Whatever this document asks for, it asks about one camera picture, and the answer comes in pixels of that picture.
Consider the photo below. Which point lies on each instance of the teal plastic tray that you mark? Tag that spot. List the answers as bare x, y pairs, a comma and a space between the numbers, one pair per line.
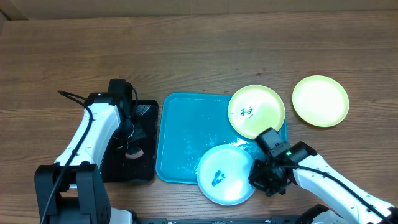
191, 124

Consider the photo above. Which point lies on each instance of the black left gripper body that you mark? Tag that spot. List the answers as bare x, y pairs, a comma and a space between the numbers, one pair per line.
129, 134

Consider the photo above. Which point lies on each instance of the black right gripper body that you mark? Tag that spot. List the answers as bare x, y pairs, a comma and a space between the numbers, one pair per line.
267, 178

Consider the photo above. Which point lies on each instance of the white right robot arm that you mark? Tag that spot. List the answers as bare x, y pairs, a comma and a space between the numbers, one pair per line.
301, 165

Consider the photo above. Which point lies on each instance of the orange green scrub sponge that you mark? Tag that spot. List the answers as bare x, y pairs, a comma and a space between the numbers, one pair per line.
134, 155

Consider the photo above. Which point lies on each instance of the yellow plate with blue stain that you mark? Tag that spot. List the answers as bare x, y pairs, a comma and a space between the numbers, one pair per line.
255, 108

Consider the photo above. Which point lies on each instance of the black plastic tray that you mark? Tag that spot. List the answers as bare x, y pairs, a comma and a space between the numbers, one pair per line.
116, 168

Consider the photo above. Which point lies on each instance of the light blue plate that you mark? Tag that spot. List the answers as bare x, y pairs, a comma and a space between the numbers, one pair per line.
223, 175

